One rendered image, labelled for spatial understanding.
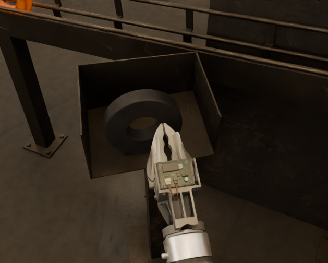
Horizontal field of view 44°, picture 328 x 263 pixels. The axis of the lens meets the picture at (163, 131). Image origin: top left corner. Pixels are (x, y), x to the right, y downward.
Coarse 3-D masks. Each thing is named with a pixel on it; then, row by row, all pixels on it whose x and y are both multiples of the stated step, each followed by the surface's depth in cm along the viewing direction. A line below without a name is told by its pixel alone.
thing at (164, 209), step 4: (164, 204) 74; (160, 208) 76; (164, 208) 72; (164, 212) 72; (168, 212) 69; (164, 216) 72; (168, 216) 69; (168, 220) 69; (168, 224) 69; (172, 224) 69
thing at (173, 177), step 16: (176, 160) 68; (192, 160) 69; (160, 176) 66; (176, 176) 66; (192, 176) 67; (160, 192) 65; (176, 192) 65; (192, 192) 68; (176, 208) 66; (192, 208) 64; (176, 224) 63; (192, 224) 63
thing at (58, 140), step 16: (0, 32) 123; (16, 48) 127; (16, 64) 131; (32, 64) 137; (16, 80) 138; (32, 80) 140; (32, 96) 143; (32, 112) 148; (32, 128) 156; (48, 128) 159; (32, 144) 164; (48, 144) 163; (320, 240) 136; (320, 256) 132
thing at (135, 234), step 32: (96, 64) 86; (128, 64) 88; (160, 64) 89; (192, 64) 91; (96, 96) 93; (192, 96) 95; (96, 128) 91; (192, 128) 89; (96, 160) 85; (128, 160) 84; (160, 224) 116; (160, 256) 131
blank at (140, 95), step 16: (128, 96) 75; (144, 96) 74; (160, 96) 76; (112, 112) 75; (128, 112) 75; (144, 112) 76; (160, 112) 77; (176, 112) 77; (112, 128) 77; (128, 128) 81; (144, 128) 84; (176, 128) 81; (112, 144) 81; (128, 144) 82; (144, 144) 83
